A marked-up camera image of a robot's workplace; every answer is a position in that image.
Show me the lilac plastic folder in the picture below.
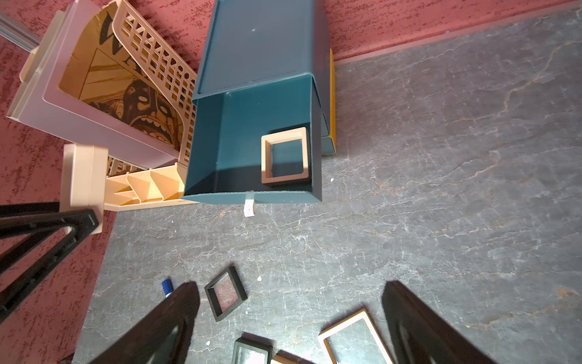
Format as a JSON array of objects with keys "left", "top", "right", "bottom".
[{"left": 7, "top": 1, "right": 179, "bottom": 168}]

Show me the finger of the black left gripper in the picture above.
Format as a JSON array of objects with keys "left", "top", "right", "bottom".
[
  {"left": 1, "top": 222, "right": 91, "bottom": 322},
  {"left": 1, "top": 202, "right": 99, "bottom": 239}
]

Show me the brown printed cardboard sheet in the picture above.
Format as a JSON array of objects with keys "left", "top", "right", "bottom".
[{"left": 59, "top": 2, "right": 183, "bottom": 150}]

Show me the beige lattice file organizer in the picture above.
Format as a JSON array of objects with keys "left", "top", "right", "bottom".
[{"left": 58, "top": 0, "right": 199, "bottom": 235}]

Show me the teal stacked drawer cabinet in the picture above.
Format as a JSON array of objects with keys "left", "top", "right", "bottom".
[{"left": 191, "top": 1, "right": 336, "bottom": 155}]

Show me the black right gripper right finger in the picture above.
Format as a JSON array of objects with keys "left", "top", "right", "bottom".
[{"left": 382, "top": 281, "right": 493, "bottom": 363}]

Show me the blue white marker pen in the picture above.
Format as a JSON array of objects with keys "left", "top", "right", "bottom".
[{"left": 162, "top": 278, "right": 174, "bottom": 297}]

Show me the aluminium left corner post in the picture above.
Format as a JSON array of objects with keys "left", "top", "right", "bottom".
[{"left": 0, "top": 12, "right": 41, "bottom": 53}]

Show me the large tan brooch box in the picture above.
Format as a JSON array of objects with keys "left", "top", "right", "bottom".
[
  {"left": 271, "top": 350, "right": 313, "bottom": 364},
  {"left": 318, "top": 306, "right": 396, "bottom": 363}
]

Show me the small black brooch box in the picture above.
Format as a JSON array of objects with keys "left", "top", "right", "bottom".
[
  {"left": 205, "top": 265, "right": 248, "bottom": 322},
  {"left": 231, "top": 338, "right": 271, "bottom": 364}
]

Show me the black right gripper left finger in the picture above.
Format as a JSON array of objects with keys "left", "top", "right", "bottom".
[{"left": 92, "top": 281, "right": 200, "bottom": 363}]

